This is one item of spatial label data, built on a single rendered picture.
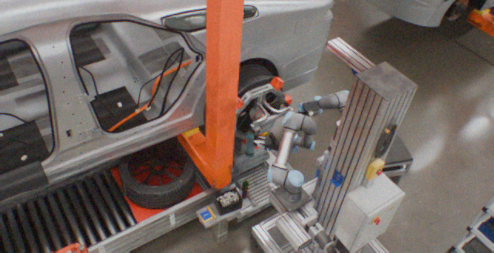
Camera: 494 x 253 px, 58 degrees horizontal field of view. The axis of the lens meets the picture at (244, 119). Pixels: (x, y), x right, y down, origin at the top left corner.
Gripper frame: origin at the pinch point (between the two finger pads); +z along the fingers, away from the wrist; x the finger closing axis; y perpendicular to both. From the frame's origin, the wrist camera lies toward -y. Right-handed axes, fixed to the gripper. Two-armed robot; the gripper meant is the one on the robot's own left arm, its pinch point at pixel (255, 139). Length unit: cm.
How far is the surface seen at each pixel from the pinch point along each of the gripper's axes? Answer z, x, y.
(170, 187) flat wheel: 61, -43, 33
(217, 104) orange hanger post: 25, -38, -68
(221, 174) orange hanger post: 20.7, -34.7, 11.8
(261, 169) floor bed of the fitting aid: -6, 32, 78
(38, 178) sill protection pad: 144, -85, -6
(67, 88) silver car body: 122, -56, -73
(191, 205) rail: 43, -45, 49
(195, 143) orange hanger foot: 51, -5, 15
